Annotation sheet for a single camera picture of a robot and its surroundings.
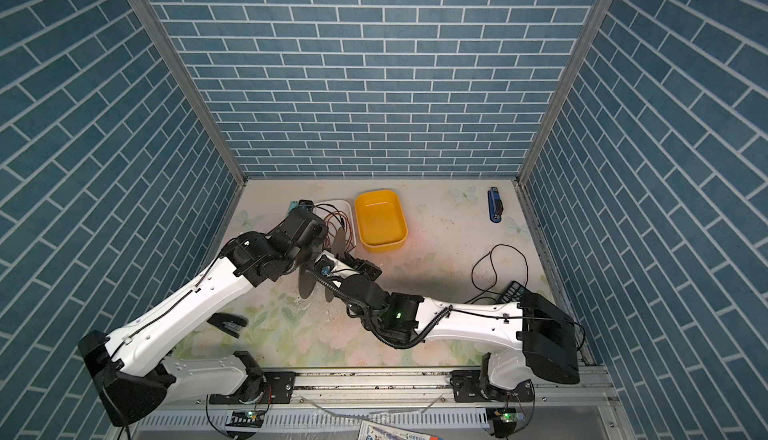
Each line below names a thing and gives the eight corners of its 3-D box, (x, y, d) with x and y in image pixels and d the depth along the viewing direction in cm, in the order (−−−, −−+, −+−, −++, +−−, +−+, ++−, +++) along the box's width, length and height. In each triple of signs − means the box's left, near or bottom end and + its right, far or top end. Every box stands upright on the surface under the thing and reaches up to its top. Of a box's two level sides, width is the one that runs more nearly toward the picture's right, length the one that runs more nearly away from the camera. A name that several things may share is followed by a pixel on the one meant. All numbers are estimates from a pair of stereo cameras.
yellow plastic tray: (351, 255, 101) (349, 246, 96) (357, 198, 117) (356, 188, 113) (406, 255, 101) (406, 246, 96) (405, 198, 117) (405, 188, 113)
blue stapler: (490, 222, 111) (493, 214, 107) (483, 194, 120) (486, 186, 116) (502, 222, 111) (506, 214, 107) (494, 194, 120) (497, 186, 116)
